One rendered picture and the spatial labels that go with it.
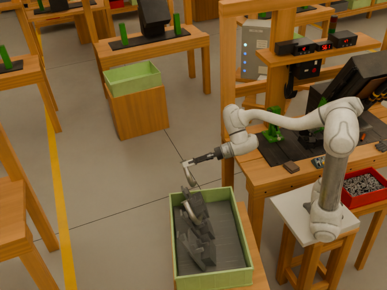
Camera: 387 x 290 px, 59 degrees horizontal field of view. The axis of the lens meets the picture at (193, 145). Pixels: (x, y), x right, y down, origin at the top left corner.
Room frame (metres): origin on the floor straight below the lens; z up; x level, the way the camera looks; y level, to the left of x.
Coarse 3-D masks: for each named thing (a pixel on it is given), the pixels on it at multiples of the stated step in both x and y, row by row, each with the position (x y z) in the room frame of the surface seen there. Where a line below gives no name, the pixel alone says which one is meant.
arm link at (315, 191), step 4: (320, 180) 1.40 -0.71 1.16; (316, 184) 1.40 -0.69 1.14; (320, 184) 1.38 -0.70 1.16; (312, 188) 1.42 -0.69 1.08; (316, 188) 1.37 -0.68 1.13; (312, 192) 1.40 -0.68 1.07; (316, 192) 1.36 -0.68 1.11; (312, 196) 1.37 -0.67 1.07; (316, 196) 1.34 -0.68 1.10; (340, 196) 1.33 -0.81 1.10; (312, 200) 1.34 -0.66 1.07
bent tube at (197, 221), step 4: (184, 200) 1.33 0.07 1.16; (184, 204) 1.29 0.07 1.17; (188, 204) 1.29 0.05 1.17; (188, 208) 1.27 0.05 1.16; (188, 212) 1.26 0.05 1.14; (192, 212) 1.26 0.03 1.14; (192, 216) 1.24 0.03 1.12; (200, 216) 1.35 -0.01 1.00; (192, 220) 1.24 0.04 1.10; (196, 220) 1.24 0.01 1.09; (200, 220) 1.28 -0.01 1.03; (196, 224) 1.24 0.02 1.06
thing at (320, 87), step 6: (318, 84) 2.39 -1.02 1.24; (324, 84) 2.38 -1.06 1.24; (312, 90) 2.34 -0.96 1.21; (318, 90) 2.29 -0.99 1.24; (324, 90) 2.28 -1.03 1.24; (312, 96) 2.32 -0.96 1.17; (318, 96) 2.25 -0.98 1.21; (312, 102) 2.31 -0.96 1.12; (306, 108) 2.38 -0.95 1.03; (312, 108) 2.30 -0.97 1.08; (306, 114) 2.36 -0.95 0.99
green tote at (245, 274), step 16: (176, 192) 1.60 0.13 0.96; (192, 192) 1.59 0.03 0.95; (208, 192) 1.60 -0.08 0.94; (224, 192) 1.60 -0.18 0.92; (240, 224) 1.29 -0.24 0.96; (240, 240) 1.27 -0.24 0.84; (176, 256) 1.22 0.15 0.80; (176, 272) 1.03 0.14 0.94; (224, 272) 0.99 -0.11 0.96; (240, 272) 1.00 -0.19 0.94; (192, 288) 0.99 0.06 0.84; (208, 288) 0.99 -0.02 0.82; (224, 288) 1.00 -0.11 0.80
